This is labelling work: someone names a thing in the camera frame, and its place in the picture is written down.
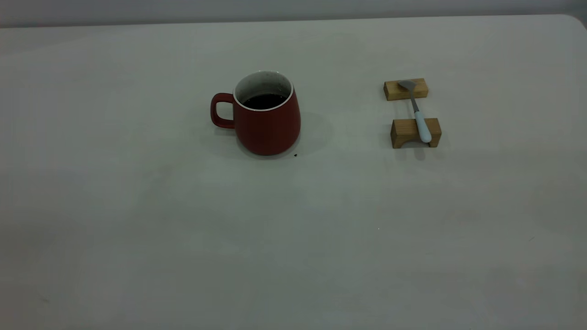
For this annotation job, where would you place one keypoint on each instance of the arched wooden block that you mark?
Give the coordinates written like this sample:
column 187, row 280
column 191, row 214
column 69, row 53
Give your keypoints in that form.
column 406, row 130

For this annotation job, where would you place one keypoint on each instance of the red ceramic mug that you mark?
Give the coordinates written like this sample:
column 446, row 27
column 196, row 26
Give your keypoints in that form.
column 268, row 130

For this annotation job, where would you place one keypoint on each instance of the rectangular wooden block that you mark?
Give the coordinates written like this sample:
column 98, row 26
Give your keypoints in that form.
column 394, row 90

